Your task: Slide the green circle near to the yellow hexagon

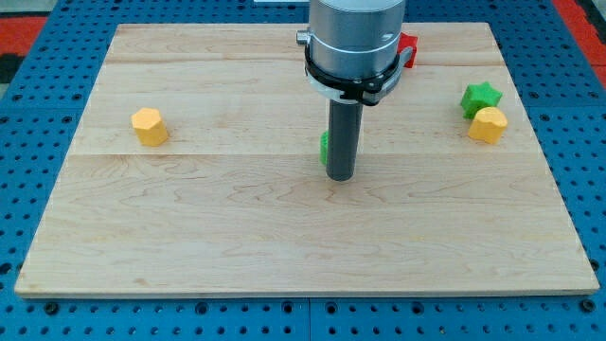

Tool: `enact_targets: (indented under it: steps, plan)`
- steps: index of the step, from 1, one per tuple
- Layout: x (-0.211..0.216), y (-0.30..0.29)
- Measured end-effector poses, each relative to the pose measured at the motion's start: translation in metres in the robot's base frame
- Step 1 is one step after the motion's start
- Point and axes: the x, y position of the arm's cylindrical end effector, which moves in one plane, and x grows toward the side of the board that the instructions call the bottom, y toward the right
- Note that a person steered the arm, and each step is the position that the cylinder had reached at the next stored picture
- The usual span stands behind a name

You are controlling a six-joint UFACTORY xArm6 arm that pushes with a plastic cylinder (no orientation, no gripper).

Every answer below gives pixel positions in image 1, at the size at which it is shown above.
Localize green circle block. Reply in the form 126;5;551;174
319;131;329;166

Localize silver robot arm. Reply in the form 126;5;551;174
296;0;405;80

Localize yellow hexagon block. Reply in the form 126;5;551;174
131;108;169;147

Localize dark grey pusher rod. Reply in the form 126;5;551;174
326;100;363;181

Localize wooden board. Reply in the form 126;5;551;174
15;23;599;298

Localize red block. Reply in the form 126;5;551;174
397;32;419;68

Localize green star block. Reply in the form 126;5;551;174
460;81;503;119

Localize yellow heart block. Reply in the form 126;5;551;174
468;107;508;144

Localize black clamp ring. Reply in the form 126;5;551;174
303;45;414;107

